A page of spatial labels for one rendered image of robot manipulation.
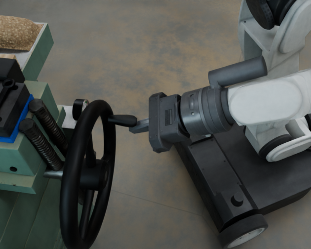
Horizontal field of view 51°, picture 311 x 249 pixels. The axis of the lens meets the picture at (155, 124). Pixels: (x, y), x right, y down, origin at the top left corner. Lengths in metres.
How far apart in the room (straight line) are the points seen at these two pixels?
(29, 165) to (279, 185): 1.06
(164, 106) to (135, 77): 1.29
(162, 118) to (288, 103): 0.23
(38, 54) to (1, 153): 0.30
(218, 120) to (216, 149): 0.85
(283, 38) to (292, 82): 0.27
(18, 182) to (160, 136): 0.26
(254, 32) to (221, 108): 0.36
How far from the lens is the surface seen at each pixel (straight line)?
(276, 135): 1.30
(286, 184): 1.44
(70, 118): 0.98
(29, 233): 0.88
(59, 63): 2.07
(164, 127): 0.62
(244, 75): 0.57
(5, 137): 0.54
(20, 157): 0.55
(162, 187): 1.52
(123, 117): 0.65
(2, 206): 0.73
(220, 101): 0.57
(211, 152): 1.40
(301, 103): 0.53
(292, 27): 0.77
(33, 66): 0.77
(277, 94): 0.53
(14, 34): 0.78
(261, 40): 0.86
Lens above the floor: 1.38
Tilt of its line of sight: 55 degrees down
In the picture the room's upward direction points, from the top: straight up
